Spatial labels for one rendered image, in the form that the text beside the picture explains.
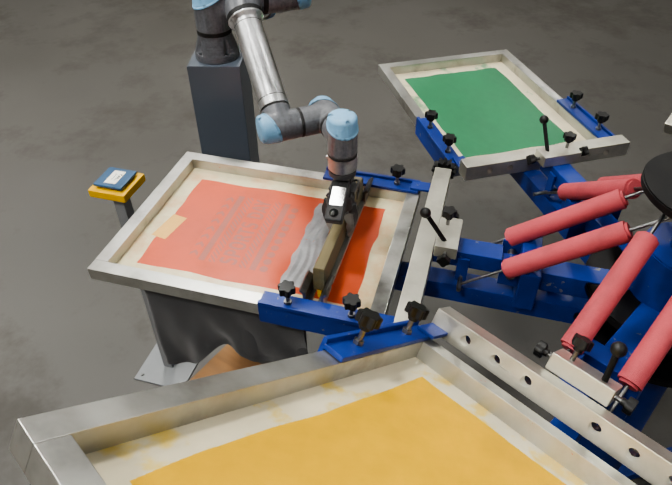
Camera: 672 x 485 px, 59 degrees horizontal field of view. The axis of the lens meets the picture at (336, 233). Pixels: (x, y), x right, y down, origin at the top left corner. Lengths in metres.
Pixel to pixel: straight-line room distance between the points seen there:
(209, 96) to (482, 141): 0.97
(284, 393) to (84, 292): 2.31
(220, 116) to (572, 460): 1.60
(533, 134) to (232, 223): 1.12
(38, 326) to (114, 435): 2.36
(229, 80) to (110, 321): 1.33
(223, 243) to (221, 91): 0.64
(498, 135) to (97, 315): 1.93
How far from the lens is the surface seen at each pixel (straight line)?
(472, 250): 1.58
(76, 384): 2.77
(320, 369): 0.94
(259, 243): 1.71
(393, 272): 1.57
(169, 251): 1.74
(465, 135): 2.21
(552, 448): 1.13
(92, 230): 3.48
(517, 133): 2.27
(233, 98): 2.17
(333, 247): 1.53
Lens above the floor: 2.08
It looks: 40 degrees down
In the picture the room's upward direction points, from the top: straight up
